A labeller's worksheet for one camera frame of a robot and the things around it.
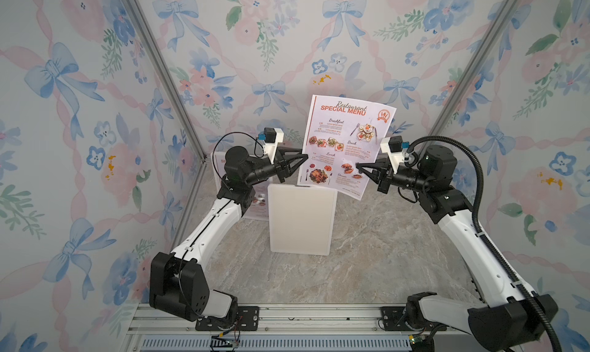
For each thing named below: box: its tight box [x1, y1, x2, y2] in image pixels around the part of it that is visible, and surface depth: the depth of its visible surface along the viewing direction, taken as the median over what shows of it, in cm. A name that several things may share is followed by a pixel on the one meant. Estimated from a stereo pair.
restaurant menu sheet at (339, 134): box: [297, 94, 398, 201], surface depth 63 cm
